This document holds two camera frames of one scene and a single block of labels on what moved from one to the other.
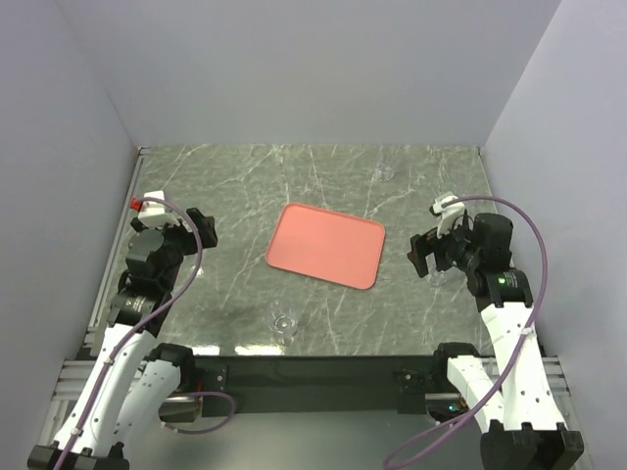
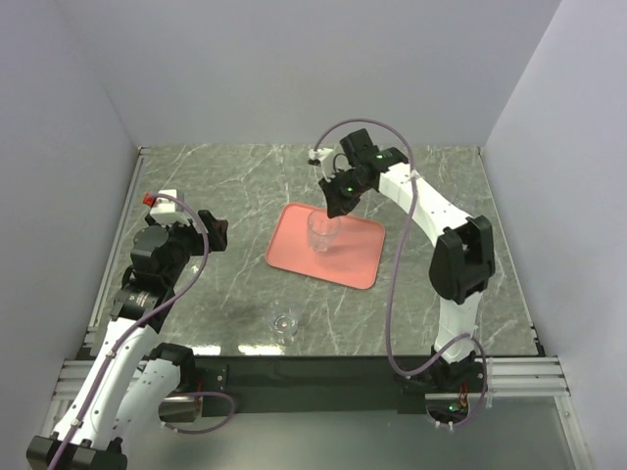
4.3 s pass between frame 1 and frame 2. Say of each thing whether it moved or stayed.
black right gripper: moved
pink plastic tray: stayed
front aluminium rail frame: stayed
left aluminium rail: stayed
